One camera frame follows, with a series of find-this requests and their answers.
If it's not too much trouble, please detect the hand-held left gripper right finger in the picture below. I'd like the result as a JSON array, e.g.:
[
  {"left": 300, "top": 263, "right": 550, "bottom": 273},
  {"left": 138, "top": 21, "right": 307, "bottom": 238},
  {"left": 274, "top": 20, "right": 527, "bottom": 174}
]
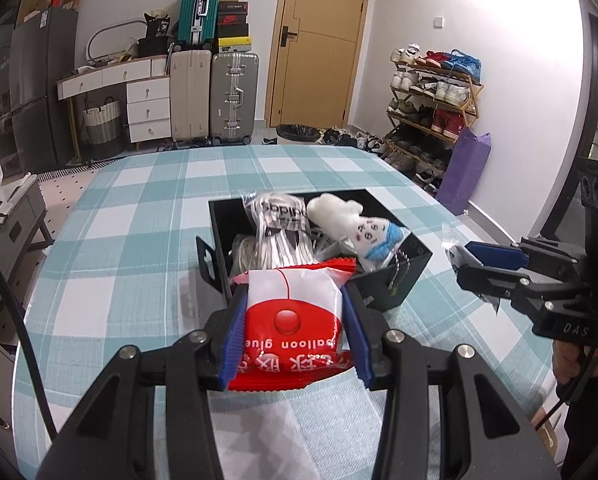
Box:
[{"left": 341, "top": 284, "right": 562, "bottom": 480}]

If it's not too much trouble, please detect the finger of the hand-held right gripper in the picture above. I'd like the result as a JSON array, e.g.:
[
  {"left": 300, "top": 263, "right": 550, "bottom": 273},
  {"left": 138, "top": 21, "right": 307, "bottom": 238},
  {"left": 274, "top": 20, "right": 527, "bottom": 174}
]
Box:
[
  {"left": 456, "top": 262, "right": 588, "bottom": 317},
  {"left": 464, "top": 236, "right": 588, "bottom": 274}
]

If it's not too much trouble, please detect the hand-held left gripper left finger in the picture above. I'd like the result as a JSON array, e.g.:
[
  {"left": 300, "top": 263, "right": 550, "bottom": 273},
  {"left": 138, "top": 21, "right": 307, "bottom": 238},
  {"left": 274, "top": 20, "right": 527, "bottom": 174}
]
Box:
[{"left": 34, "top": 287, "right": 250, "bottom": 480}]

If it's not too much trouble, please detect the small clear plastic packet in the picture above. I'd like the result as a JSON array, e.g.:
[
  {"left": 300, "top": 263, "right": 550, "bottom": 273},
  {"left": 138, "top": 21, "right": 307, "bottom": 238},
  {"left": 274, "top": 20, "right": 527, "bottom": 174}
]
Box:
[{"left": 441, "top": 222, "right": 502, "bottom": 317}]

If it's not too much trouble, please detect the red and white packet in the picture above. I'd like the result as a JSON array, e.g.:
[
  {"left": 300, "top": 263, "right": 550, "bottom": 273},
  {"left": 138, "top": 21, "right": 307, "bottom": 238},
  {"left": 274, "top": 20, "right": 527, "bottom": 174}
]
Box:
[{"left": 227, "top": 256, "right": 358, "bottom": 392}]

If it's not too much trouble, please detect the black cardboard box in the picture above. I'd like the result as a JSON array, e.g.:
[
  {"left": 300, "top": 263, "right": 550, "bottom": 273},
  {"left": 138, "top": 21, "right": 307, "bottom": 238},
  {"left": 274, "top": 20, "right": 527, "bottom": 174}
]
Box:
[{"left": 195, "top": 189, "right": 434, "bottom": 312}]

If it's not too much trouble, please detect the bag of white shoelaces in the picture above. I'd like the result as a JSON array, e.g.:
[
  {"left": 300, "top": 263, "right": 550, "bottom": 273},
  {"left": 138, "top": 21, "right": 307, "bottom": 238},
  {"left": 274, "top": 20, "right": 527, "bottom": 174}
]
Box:
[{"left": 234, "top": 192, "right": 316, "bottom": 282}]

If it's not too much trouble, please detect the white and blue plush toy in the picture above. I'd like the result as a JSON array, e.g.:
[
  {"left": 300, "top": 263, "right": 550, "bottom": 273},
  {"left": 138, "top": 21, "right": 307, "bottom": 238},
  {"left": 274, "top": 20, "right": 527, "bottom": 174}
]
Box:
[{"left": 306, "top": 194, "right": 411, "bottom": 275}]

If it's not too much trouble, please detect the person's right hand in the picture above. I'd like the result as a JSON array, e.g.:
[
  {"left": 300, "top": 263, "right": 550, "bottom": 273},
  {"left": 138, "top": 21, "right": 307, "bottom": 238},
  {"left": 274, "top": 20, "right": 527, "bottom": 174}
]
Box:
[{"left": 551, "top": 337, "right": 598, "bottom": 404}]

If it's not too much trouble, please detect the purple paper bag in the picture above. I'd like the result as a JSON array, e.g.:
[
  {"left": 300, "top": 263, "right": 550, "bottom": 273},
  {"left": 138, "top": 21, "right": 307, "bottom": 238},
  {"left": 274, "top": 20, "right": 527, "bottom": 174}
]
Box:
[{"left": 436, "top": 127, "right": 492, "bottom": 217}]

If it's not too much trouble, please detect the teal checkered tablecloth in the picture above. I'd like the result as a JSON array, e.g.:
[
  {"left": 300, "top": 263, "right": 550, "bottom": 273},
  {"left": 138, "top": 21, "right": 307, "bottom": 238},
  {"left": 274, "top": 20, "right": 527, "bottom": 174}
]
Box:
[{"left": 12, "top": 144, "right": 560, "bottom": 480}]

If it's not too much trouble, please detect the wooden shoe rack with shoes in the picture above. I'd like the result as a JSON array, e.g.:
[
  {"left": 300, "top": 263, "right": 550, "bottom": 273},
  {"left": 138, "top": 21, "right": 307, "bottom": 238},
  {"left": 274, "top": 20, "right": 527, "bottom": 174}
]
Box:
[{"left": 384, "top": 45, "right": 482, "bottom": 193}]

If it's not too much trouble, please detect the scattered shoes group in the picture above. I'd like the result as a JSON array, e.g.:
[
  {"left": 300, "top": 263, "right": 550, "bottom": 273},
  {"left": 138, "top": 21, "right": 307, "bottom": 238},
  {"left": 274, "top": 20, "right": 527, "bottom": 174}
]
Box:
[{"left": 319, "top": 127, "right": 388, "bottom": 154}]

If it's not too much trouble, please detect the silver suitcase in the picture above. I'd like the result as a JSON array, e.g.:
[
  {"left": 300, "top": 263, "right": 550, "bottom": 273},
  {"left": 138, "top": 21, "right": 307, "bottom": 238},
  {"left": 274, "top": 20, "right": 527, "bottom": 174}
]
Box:
[{"left": 209, "top": 51, "right": 260, "bottom": 145}]

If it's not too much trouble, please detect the grey side cabinet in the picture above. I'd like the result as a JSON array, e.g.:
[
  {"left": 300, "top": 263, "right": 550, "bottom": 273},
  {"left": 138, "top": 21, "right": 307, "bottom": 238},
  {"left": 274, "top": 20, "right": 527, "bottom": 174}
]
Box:
[{"left": 0, "top": 175, "right": 56, "bottom": 303}]

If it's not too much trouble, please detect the woven laundry basket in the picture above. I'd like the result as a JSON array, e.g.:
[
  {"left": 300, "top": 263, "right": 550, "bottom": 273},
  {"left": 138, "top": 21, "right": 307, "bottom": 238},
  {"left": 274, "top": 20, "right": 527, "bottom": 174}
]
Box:
[{"left": 82, "top": 100, "right": 124, "bottom": 162}]

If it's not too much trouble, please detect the beige suitcase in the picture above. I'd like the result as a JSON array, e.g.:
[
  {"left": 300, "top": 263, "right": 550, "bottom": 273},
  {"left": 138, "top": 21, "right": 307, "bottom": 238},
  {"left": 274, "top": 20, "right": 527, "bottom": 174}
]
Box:
[{"left": 170, "top": 49, "right": 214, "bottom": 144}]

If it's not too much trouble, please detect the white desk with drawers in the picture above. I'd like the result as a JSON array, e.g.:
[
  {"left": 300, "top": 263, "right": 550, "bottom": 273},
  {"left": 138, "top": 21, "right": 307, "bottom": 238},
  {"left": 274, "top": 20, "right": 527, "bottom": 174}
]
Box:
[{"left": 56, "top": 55, "right": 173, "bottom": 152}]

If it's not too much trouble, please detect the yellow wooden door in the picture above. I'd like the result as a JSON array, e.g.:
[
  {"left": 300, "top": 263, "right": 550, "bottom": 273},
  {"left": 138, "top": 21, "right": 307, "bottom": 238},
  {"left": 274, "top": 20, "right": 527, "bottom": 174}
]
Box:
[{"left": 269, "top": 0, "right": 370, "bottom": 132}]

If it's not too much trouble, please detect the black storage box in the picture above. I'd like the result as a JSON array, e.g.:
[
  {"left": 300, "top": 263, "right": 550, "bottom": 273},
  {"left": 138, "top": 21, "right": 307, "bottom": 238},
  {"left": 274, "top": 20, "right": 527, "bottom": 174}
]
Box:
[{"left": 138, "top": 37, "right": 173, "bottom": 59}]

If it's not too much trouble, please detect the grey refrigerator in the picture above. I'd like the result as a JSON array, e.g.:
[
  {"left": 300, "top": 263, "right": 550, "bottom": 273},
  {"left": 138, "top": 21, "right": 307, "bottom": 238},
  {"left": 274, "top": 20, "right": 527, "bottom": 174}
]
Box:
[{"left": 9, "top": 7, "right": 80, "bottom": 172}]

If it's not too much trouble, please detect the oval mirror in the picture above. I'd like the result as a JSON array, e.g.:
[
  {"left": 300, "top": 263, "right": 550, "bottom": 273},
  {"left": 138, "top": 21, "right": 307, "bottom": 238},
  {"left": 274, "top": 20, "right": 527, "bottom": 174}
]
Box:
[{"left": 86, "top": 20, "right": 148, "bottom": 64}]

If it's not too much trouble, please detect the black gift bag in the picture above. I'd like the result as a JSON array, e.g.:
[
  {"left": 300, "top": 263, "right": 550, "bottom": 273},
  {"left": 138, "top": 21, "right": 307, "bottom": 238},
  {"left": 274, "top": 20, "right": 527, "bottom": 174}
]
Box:
[{"left": 144, "top": 12, "right": 173, "bottom": 41}]

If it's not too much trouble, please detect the teal suitcase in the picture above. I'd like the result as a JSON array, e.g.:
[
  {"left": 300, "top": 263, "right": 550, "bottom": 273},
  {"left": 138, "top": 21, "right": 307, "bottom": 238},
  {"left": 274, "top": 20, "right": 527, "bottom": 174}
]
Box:
[{"left": 176, "top": 0, "right": 224, "bottom": 52}]

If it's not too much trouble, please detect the black cable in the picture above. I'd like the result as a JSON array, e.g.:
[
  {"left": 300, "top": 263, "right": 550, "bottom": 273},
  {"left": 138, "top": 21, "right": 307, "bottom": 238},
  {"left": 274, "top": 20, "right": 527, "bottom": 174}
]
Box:
[
  {"left": 533, "top": 347, "right": 596, "bottom": 432},
  {"left": 0, "top": 240, "right": 58, "bottom": 437}
]

